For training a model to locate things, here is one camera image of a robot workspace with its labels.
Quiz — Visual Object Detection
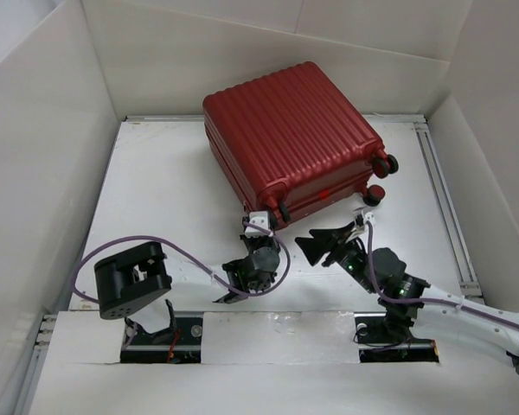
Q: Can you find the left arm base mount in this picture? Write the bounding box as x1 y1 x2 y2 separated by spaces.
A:
119 300 204 364

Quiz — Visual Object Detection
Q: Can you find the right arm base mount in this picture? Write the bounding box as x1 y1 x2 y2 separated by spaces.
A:
353 312 439 363

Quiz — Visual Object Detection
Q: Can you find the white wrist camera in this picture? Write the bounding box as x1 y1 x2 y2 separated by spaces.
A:
354 207 376 228
243 211 272 238

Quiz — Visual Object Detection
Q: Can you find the red hard-shell suitcase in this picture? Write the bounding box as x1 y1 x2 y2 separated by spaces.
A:
202 61 399 229

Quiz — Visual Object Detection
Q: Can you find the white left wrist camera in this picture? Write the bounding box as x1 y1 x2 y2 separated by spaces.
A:
243 211 272 238

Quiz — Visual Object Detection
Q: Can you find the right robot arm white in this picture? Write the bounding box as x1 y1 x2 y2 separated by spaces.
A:
295 221 519 375

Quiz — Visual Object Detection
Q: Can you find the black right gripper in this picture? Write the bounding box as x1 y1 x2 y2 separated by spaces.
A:
294 220 377 294

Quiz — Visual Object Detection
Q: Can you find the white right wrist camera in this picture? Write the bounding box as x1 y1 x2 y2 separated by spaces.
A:
354 207 376 228

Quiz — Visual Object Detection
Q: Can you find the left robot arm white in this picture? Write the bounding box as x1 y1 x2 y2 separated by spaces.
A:
94 237 281 345

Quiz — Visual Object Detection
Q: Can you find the white foam cover panel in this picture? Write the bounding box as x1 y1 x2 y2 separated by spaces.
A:
201 311 360 365

